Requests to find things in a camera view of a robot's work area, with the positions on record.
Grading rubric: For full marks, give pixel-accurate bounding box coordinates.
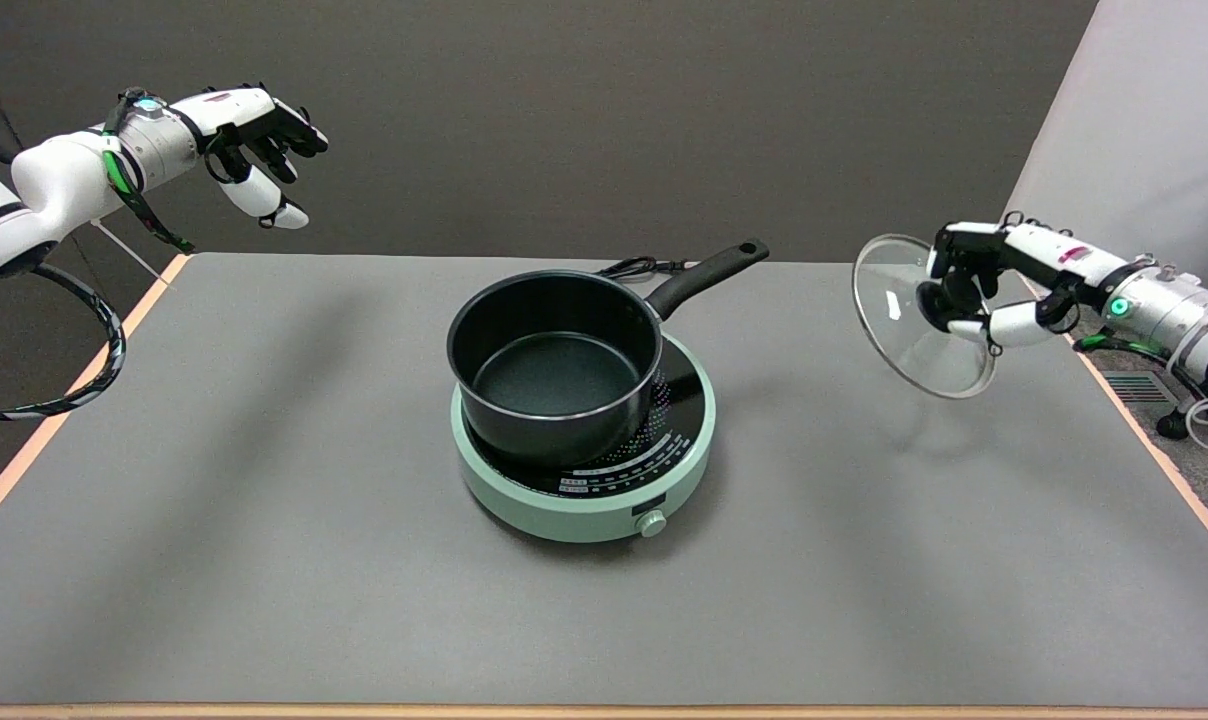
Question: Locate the black cooker power cord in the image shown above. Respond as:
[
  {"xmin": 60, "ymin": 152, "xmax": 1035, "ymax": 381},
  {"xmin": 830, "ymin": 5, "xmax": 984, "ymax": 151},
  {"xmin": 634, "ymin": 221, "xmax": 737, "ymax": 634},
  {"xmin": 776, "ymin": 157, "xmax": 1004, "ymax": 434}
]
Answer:
[{"xmin": 596, "ymin": 257, "xmax": 700, "ymax": 281}]

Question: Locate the black braided cable loop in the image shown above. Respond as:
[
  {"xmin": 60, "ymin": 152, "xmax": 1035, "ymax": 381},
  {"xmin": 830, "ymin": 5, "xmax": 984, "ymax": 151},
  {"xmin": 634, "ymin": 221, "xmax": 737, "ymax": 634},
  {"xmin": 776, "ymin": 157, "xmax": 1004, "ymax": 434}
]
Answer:
[{"xmin": 0, "ymin": 262, "xmax": 127, "ymax": 421}]

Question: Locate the green black wrist cable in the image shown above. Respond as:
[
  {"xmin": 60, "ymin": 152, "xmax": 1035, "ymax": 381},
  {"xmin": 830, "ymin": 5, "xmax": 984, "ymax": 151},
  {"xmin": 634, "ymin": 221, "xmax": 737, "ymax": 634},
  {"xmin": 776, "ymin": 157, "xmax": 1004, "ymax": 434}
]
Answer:
[{"xmin": 102, "ymin": 150, "xmax": 196, "ymax": 254}]

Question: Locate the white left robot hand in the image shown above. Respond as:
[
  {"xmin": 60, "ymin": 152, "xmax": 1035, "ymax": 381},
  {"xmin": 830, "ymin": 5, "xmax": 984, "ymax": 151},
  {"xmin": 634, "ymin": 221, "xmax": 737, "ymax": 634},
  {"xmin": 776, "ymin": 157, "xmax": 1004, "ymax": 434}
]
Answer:
[{"xmin": 174, "ymin": 83, "xmax": 330, "ymax": 231}]

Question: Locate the grey floor vent grille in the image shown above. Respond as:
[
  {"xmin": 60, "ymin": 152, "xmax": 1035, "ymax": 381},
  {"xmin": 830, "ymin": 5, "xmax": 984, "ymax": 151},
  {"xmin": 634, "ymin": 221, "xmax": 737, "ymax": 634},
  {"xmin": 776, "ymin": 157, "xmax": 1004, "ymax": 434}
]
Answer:
[{"xmin": 1101, "ymin": 372, "xmax": 1180, "ymax": 404}]

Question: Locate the black saucepan with handle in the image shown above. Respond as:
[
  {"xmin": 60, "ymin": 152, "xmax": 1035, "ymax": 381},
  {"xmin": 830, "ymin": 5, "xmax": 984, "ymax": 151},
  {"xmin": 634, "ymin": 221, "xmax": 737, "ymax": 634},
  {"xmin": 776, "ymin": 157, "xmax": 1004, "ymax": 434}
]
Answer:
[{"xmin": 447, "ymin": 239, "xmax": 771, "ymax": 469}]

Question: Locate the mint green induction cooker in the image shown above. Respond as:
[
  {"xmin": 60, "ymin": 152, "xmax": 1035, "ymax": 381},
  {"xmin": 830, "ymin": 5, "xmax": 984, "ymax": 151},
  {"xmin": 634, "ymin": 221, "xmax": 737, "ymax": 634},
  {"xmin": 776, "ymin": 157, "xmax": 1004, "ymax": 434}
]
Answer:
[{"xmin": 450, "ymin": 333, "xmax": 717, "ymax": 544}]

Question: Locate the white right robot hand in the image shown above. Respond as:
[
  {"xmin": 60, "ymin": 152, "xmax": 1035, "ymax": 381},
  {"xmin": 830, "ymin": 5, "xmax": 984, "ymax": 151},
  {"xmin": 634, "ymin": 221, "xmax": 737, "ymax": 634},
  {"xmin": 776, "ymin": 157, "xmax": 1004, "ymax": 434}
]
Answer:
[{"xmin": 919, "ymin": 213, "xmax": 1132, "ymax": 349}]

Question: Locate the glass pot lid black knob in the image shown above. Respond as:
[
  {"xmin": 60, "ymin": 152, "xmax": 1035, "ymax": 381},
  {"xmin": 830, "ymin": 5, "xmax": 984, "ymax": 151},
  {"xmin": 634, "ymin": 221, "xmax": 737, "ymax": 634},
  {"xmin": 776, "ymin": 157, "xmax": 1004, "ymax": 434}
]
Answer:
[{"xmin": 852, "ymin": 233, "xmax": 998, "ymax": 400}]

